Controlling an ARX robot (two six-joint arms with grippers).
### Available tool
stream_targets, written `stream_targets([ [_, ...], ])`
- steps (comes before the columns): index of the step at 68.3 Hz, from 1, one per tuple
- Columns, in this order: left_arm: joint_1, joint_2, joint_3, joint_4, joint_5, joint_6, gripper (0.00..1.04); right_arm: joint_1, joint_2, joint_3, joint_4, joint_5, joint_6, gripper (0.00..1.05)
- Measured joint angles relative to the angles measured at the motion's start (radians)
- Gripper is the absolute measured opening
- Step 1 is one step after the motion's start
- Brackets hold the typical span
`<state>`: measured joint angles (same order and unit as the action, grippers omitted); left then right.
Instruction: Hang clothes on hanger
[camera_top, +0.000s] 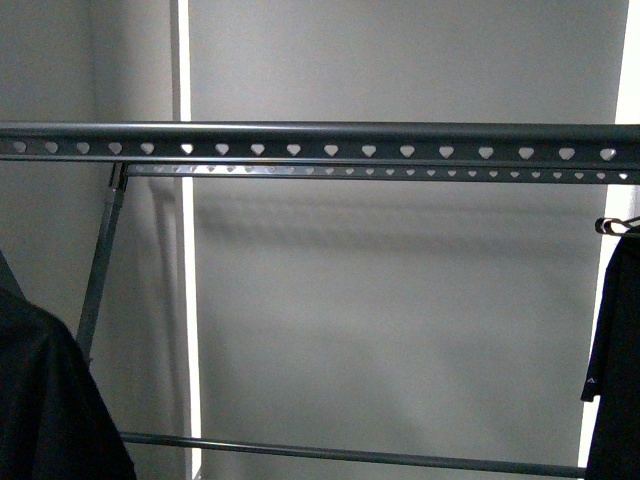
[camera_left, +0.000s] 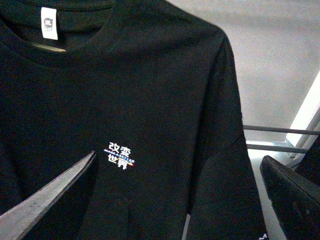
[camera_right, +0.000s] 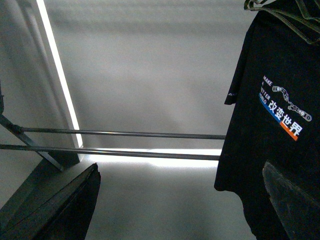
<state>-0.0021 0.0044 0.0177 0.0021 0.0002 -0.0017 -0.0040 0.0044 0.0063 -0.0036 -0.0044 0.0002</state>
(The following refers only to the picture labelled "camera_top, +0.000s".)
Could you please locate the black clothes hanger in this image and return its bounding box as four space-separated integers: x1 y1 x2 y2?
594 216 640 238

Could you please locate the grey metal clothes rack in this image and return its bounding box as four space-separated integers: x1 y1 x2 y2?
0 121 640 480

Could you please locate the black shirt on hanger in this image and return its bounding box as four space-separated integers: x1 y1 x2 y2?
581 237 639 479

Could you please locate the black garment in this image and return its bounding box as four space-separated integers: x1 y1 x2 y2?
1 262 136 479

